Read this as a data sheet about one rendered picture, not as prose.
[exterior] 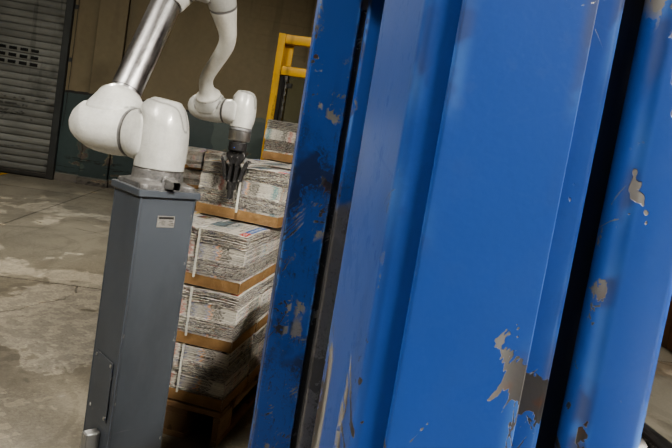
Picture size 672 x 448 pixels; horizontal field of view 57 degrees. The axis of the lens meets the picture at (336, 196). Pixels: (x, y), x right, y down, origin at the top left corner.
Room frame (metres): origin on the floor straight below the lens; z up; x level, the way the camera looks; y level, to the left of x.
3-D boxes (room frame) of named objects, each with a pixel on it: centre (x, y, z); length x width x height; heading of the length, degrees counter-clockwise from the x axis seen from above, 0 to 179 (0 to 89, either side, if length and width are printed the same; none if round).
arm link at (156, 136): (1.93, 0.57, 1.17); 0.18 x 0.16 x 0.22; 75
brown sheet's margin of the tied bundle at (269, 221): (2.67, 0.26, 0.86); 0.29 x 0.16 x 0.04; 165
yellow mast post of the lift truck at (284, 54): (4.06, 0.48, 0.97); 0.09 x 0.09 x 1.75; 79
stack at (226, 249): (2.86, 0.37, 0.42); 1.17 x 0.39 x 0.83; 169
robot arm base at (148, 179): (1.91, 0.55, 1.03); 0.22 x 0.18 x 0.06; 43
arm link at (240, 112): (2.56, 0.44, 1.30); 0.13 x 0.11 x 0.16; 75
